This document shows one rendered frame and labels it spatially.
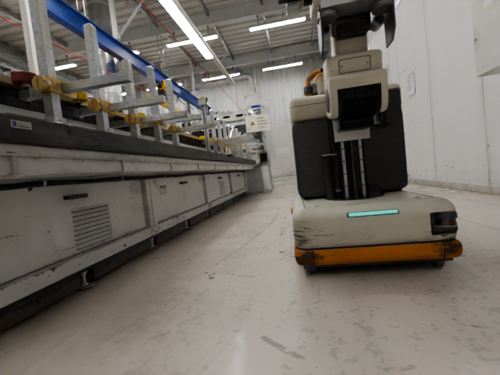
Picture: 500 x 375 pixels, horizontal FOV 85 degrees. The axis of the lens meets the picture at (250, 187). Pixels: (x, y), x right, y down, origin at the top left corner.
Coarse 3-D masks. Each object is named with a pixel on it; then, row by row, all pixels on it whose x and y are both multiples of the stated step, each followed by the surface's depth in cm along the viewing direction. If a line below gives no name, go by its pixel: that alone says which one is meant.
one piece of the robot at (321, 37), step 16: (336, 0) 99; (352, 0) 98; (368, 0) 99; (384, 0) 98; (320, 16) 102; (336, 16) 103; (384, 16) 107; (320, 32) 105; (336, 32) 110; (352, 32) 108; (320, 48) 110
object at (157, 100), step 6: (156, 96) 118; (162, 96) 118; (120, 102) 121; (126, 102) 120; (132, 102) 120; (138, 102) 120; (144, 102) 119; (150, 102) 119; (156, 102) 118; (162, 102) 118; (84, 108) 124; (114, 108) 122; (120, 108) 121; (126, 108) 121; (132, 108) 122; (78, 114) 124; (84, 114) 124; (90, 114) 124
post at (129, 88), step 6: (126, 60) 141; (126, 66) 141; (132, 78) 144; (126, 84) 142; (132, 84) 144; (126, 90) 142; (132, 90) 143; (126, 96) 142; (132, 96) 143; (132, 126) 143; (138, 126) 145; (132, 132) 143; (138, 132) 145
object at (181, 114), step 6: (162, 114) 144; (168, 114) 144; (174, 114) 143; (180, 114) 143; (186, 114) 143; (144, 120) 146; (150, 120) 146; (156, 120) 145; (162, 120) 146; (114, 126) 149; (120, 126) 151
